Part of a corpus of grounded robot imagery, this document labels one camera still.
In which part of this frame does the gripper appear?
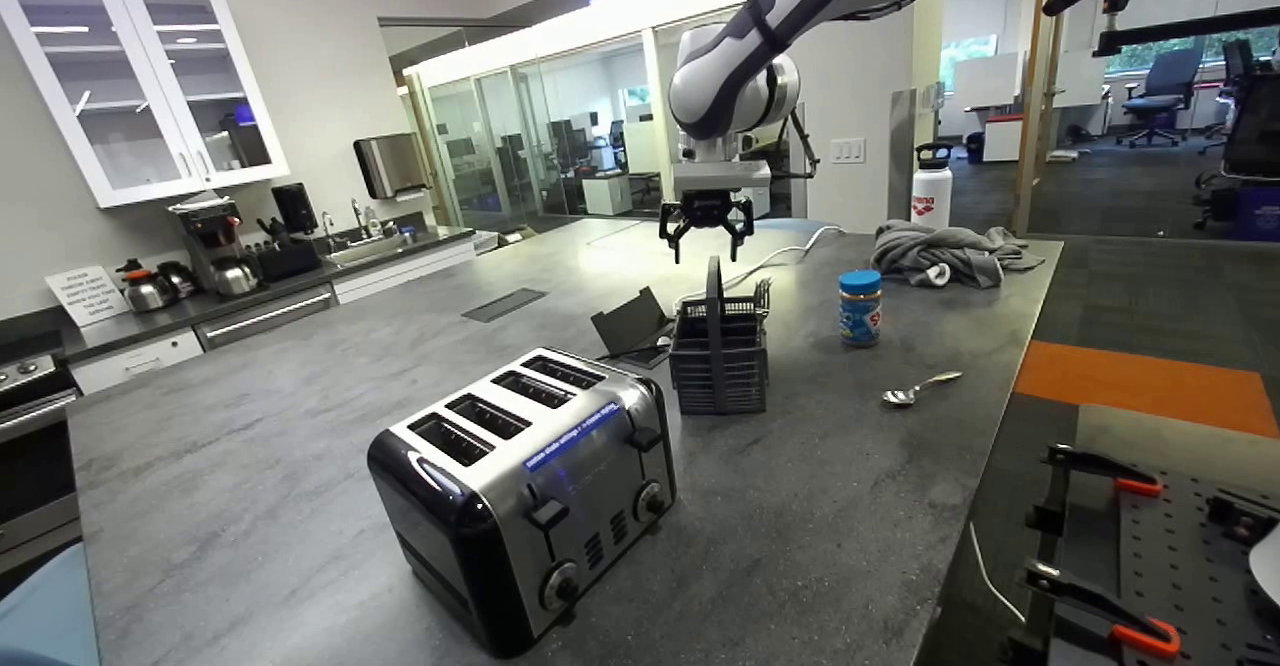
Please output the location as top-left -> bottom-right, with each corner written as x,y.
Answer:
658,191 -> 757,266

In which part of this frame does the grey cutlery holder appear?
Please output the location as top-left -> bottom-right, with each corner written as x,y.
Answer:
667,255 -> 773,418

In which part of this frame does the dark countertop vent grille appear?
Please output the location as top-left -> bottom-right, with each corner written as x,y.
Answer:
461,287 -> 550,325

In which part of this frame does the black pop-up outlet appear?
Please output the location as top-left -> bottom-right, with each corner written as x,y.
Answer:
589,286 -> 674,369

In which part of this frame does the blue lidded jar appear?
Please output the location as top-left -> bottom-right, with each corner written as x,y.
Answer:
837,268 -> 884,350

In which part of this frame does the white water bottle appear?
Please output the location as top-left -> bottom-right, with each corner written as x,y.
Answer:
909,142 -> 955,231

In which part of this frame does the grey crumpled cloth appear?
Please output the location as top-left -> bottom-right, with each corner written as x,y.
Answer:
871,220 -> 1047,291

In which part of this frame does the silver spoon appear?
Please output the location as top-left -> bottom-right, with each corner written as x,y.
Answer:
881,370 -> 965,410

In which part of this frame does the white cabinet with red top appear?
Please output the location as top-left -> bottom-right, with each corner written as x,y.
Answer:
981,112 -> 1026,164

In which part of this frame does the whiteboard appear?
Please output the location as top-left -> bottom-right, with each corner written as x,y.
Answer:
951,50 -> 1028,113

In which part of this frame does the paper towel dispenser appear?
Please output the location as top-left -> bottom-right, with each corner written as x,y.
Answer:
352,131 -> 434,201

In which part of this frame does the chrome four-slot toaster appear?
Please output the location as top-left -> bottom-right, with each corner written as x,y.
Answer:
366,347 -> 683,660

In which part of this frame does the steel sink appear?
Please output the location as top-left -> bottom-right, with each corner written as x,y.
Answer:
324,230 -> 417,268

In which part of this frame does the black soap dispenser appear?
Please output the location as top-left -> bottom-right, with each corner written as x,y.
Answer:
270,182 -> 320,238

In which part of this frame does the black utensil caddy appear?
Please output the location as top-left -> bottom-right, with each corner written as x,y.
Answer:
254,216 -> 324,284

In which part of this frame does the black and orange clamp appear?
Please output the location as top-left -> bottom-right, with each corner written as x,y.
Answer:
1024,442 -> 1167,538
1008,557 -> 1184,663

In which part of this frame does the blue office chair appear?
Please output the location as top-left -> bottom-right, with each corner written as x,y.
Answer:
1116,46 -> 1207,150

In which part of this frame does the black coffee maker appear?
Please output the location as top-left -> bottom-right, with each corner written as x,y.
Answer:
168,194 -> 264,300

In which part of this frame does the black office chair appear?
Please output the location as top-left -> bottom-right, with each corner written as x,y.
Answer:
1193,70 -> 1280,233

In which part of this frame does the steel coffee pot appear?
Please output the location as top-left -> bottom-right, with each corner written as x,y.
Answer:
114,257 -> 198,314

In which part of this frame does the white paper sign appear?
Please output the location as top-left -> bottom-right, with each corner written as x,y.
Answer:
44,265 -> 130,328

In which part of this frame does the steel oven range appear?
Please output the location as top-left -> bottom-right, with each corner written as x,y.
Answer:
0,350 -> 83,579

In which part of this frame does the light blue chair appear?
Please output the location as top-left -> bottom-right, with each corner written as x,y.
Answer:
0,542 -> 102,666

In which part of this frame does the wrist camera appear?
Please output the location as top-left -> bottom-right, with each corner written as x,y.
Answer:
672,161 -> 774,194

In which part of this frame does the thin white cable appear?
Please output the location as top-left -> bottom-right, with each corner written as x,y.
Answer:
967,520 -> 1028,628

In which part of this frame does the white glass-door wall cabinet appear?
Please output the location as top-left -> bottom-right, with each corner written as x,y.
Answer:
0,0 -> 292,210

